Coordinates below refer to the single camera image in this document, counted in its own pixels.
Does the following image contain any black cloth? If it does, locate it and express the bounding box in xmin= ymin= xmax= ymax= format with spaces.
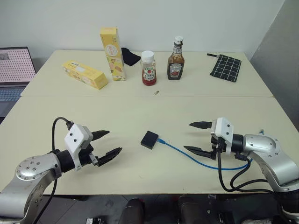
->
xmin=121 ymin=47 xmax=140 ymax=67

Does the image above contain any brown sauce bottle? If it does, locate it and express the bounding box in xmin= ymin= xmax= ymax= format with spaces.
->
xmin=167 ymin=35 xmax=186 ymax=81

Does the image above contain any black white-grid pouch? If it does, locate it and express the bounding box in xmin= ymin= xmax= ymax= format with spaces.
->
xmin=206 ymin=53 xmax=242 ymax=83

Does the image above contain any small black box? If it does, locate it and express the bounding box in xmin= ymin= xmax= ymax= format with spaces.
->
xmin=140 ymin=130 xmax=160 ymax=150

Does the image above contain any blue cable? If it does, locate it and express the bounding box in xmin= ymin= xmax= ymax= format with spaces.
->
xmin=157 ymin=127 xmax=266 ymax=171

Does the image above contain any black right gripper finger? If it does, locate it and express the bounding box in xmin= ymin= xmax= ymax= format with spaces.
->
xmin=189 ymin=121 xmax=213 ymax=130
xmin=183 ymin=146 xmax=217 ymax=161

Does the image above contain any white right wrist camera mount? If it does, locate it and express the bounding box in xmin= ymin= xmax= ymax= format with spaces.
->
xmin=213 ymin=117 xmax=235 ymax=154

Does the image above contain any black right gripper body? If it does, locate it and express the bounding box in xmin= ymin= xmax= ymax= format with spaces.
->
xmin=210 ymin=120 xmax=228 ymax=155

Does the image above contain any dark rounded shape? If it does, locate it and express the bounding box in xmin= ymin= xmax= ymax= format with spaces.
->
xmin=122 ymin=197 xmax=145 ymax=224
xmin=178 ymin=196 xmax=199 ymax=224

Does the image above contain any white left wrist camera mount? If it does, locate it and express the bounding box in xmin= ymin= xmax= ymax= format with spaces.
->
xmin=64 ymin=124 xmax=91 ymax=171

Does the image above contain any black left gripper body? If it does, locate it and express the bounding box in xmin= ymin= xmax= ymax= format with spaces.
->
xmin=78 ymin=126 xmax=100 ymax=167

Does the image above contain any grey laptop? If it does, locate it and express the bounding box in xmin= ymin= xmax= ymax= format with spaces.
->
xmin=0 ymin=46 xmax=37 ymax=118

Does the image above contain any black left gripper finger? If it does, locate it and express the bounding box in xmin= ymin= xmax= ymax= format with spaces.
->
xmin=98 ymin=147 xmax=123 ymax=167
xmin=91 ymin=130 xmax=110 ymax=141

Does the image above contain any white-capped ketchup bottle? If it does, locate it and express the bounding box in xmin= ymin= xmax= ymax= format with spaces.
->
xmin=140 ymin=50 xmax=157 ymax=86

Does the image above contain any long yellow carton box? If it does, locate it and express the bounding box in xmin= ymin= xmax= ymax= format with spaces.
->
xmin=62 ymin=60 xmax=109 ymax=91

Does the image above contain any tall yellow carton box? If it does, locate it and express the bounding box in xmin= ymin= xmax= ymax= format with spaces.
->
xmin=100 ymin=27 xmax=128 ymax=82

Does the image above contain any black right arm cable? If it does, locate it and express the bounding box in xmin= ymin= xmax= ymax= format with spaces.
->
xmin=217 ymin=140 xmax=276 ymax=194

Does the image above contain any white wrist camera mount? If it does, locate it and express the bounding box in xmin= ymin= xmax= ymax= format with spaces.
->
xmin=213 ymin=117 xmax=235 ymax=154
xmin=64 ymin=124 xmax=91 ymax=171

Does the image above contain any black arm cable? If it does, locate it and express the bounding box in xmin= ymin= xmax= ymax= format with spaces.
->
xmin=38 ymin=117 xmax=73 ymax=217
xmin=217 ymin=140 xmax=276 ymax=194

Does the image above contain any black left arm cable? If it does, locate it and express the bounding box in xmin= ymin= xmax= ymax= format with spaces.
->
xmin=38 ymin=117 xmax=73 ymax=217

